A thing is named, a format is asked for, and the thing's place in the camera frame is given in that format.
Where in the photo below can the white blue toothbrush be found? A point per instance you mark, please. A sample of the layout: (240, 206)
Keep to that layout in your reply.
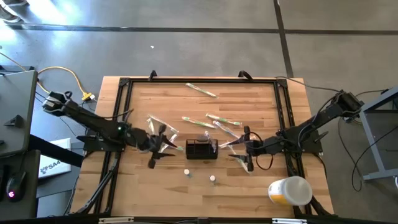
(225, 144)

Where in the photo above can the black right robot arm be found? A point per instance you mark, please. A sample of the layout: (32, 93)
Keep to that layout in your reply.
(311, 124)

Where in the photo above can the white yellow wipes canister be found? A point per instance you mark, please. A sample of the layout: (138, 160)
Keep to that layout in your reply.
(292, 190)

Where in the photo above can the blue mouthwash bottle white cap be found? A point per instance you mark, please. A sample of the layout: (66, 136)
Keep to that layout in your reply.
(186, 172)
(212, 178)

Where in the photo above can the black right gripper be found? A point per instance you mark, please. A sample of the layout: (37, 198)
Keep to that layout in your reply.
(258, 145)

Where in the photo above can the grey metal table frame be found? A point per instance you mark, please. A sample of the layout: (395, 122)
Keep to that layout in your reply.
(373, 143)

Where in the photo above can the black aluminium table frame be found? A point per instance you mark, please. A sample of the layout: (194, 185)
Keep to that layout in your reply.
(202, 80)

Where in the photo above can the silver metal bracket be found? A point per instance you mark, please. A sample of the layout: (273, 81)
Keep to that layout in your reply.
(115, 220)
(287, 221)

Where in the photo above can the white printed sign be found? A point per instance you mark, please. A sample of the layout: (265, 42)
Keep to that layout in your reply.
(56, 166)

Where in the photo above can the black computer mouse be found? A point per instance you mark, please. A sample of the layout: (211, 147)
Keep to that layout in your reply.
(16, 186)

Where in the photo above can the green toothbrush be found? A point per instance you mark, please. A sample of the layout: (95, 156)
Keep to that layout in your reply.
(161, 123)
(240, 162)
(202, 90)
(180, 148)
(224, 119)
(151, 127)
(199, 123)
(172, 138)

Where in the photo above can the black bracket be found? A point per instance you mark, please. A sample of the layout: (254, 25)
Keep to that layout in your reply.
(15, 122)

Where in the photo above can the black desk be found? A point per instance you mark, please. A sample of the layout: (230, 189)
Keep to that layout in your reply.
(31, 186)

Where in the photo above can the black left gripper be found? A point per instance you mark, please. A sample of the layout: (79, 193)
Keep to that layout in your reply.
(149, 143)

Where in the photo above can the grey desk top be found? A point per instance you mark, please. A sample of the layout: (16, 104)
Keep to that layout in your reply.
(18, 99)

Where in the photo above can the black bar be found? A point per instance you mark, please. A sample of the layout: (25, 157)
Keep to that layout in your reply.
(56, 151)

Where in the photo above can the grey translucent plastic case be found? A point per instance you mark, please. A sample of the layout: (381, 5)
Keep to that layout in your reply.
(202, 138)

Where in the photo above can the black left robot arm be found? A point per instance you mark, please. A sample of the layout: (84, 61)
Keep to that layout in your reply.
(93, 123)

